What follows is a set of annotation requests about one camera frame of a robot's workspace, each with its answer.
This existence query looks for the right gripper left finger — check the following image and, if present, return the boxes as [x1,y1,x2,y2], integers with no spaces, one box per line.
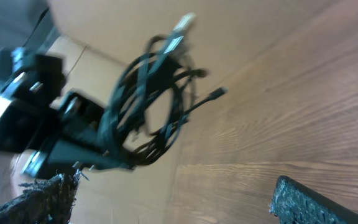
[0,170,83,224]

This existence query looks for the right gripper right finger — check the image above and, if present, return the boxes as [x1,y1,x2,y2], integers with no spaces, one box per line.
[269,175,358,224]

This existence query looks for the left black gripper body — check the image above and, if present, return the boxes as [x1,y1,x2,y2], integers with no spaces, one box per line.
[0,92,104,179]

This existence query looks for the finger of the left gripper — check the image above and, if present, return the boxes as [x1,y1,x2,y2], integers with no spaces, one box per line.
[47,139,134,171]

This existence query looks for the black USB cable one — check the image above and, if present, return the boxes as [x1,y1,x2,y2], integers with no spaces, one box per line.
[98,12,198,166]

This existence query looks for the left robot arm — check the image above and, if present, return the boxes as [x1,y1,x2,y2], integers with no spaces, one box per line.
[0,47,132,179]

